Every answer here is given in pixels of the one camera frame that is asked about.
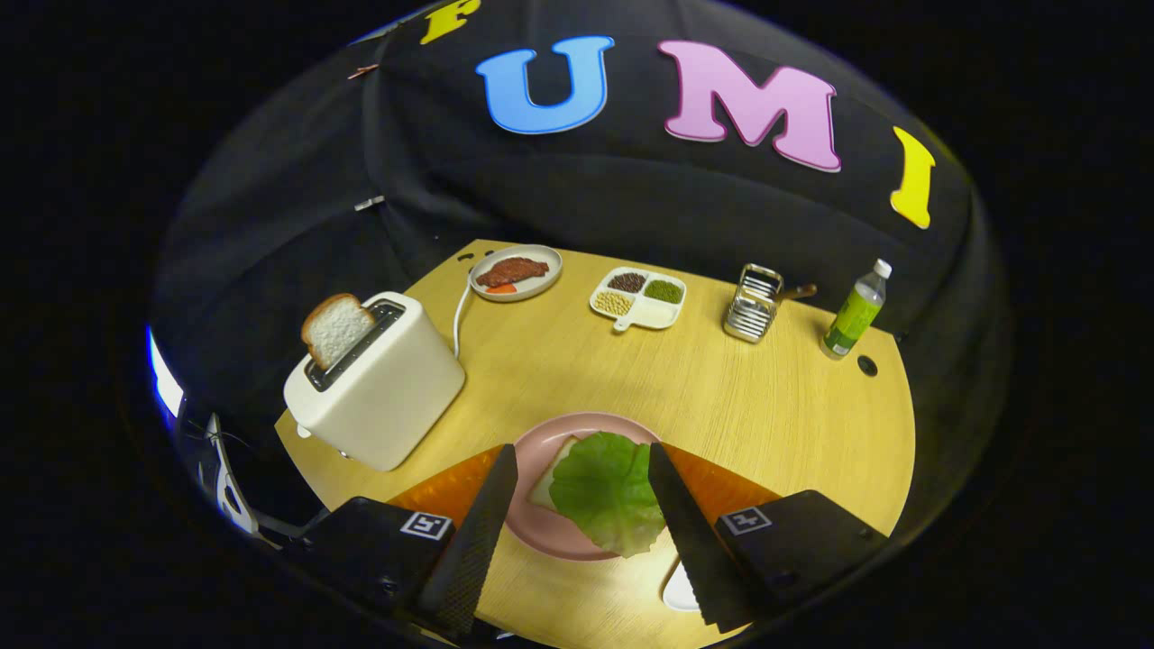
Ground grey oval plate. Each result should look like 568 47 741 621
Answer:
469 244 563 303

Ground white divided dish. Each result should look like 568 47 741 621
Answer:
590 266 688 333

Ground green lettuce leaf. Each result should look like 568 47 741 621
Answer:
548 431 668 560

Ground white rectangular plate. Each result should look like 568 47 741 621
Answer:
661 557 704 613

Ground green label plastic bottle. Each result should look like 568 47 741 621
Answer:
819 259 893 361

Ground white bread slice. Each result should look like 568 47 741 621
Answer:
527 435 582 512
300 293 377 371

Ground white toaster cable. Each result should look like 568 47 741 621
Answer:
451 270 476 360

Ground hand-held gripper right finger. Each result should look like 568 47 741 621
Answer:
647 440 893 634

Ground brown meat slice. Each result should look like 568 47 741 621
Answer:
475 257 551 289

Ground white toaster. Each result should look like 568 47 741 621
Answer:
283 290 467 472

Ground pink round plate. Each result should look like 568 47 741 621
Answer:
503 412 673 562

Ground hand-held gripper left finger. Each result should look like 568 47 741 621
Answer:
287 442 520 641

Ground metal wire rack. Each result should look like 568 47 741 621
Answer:
722 263 784 344

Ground black backdrop cloth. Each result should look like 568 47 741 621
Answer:
149 0 1011 542

